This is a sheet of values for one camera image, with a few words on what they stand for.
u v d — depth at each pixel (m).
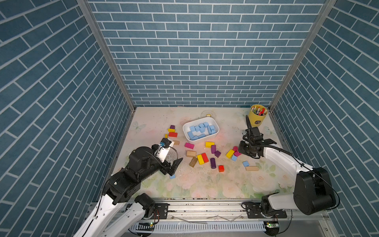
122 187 0.43
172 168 0.58
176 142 1.00
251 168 0.89
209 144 0.97
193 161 0.91
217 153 0.94
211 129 1.05
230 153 0.94
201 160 0.91
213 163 0.89
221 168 0.87
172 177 0.85
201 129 1.05
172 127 1.07
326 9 0.72
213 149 0.96
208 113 1.16
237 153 0.93
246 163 0.90
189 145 0.98
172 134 1.04
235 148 0.97
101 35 0.81
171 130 1.05
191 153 0.94
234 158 0.93
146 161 0.48
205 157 0.92
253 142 0.68
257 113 1.05
